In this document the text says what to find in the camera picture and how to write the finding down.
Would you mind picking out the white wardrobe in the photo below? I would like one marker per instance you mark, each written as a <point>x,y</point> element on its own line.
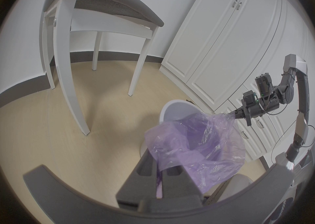
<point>221,46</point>

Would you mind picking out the purple plastic bag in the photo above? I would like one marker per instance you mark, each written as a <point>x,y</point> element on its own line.
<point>196,144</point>

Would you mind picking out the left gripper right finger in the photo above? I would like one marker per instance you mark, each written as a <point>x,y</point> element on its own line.
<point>182,186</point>

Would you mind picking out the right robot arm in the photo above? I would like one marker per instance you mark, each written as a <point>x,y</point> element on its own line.
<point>286,87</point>

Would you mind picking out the white chair grey seat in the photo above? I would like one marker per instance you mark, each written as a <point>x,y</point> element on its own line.
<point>66,46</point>

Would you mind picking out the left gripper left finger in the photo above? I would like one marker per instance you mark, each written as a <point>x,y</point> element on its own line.
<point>137,188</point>

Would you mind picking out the white trash bin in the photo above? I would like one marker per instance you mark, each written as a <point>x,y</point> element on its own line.
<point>177,110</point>

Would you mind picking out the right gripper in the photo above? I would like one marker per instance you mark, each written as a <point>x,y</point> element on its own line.
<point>268,107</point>

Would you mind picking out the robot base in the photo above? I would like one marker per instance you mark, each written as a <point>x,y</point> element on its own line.
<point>242,181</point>

